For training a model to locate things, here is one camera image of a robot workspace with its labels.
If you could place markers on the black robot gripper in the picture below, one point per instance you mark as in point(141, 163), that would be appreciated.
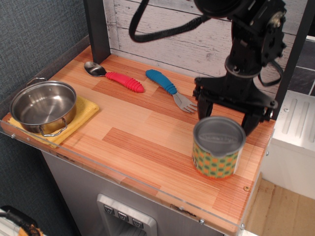
point(235, 93)

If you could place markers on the green orange checked tin can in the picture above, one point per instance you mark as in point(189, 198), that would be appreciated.
point(217, 145)

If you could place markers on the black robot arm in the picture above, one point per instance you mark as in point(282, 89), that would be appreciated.
point(257, 40)

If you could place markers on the white toy sink unit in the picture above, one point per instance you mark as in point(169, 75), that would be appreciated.
point(289, 161)

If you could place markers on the clear acrylic edge guard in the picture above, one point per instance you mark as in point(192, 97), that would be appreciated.
point(156, 163)

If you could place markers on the yellow folded cloth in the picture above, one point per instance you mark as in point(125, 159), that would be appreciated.
point(85, 109)

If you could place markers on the silver dispenser panel with buttons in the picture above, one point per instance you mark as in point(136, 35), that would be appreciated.
point(122, 220)

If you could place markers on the stainless steel pot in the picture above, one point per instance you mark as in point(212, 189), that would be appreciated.
point(45, 107)

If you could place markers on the black and yellow object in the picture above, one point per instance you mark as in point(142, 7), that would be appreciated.
point(15, 223)

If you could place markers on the blue handled metal fork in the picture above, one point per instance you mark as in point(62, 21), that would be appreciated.
point(181, 101)

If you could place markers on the dark grey right post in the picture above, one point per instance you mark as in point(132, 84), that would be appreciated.
point(294, 54)

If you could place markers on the dark grey post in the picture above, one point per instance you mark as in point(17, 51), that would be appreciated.
point(294, 54)
point(97, 29)

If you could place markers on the red handled metal spoon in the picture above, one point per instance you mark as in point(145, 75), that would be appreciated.
point(97, 70)

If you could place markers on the dark grey left post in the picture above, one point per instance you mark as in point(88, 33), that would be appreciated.
point(97, 29)

